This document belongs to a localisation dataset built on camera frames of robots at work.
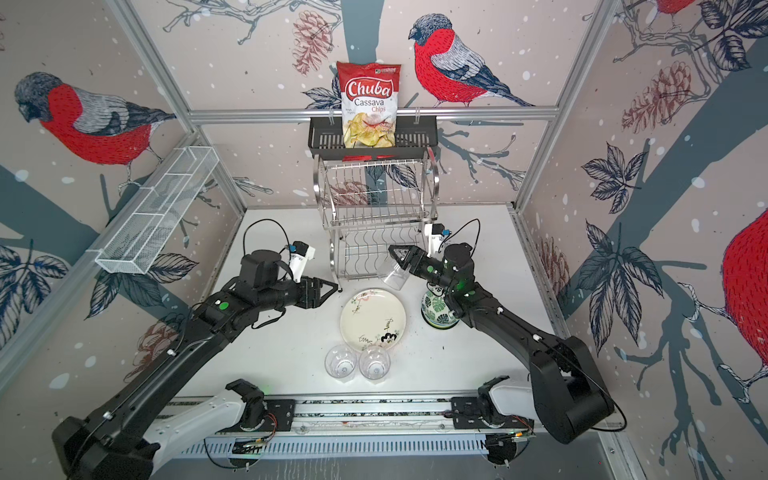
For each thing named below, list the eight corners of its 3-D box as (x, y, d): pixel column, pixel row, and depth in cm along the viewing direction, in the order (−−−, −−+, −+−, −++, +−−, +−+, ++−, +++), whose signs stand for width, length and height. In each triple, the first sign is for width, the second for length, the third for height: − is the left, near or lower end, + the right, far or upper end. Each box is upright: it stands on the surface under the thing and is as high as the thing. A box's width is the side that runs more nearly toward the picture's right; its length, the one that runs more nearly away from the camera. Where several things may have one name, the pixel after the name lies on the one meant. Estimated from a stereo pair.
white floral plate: (338, 348, 85) (337, 344, 83) (345, 292, 97) (344, 288, 95) (405, 348, 85) (406, 345, 83) (404, 292, 97) (404, 288, 95)
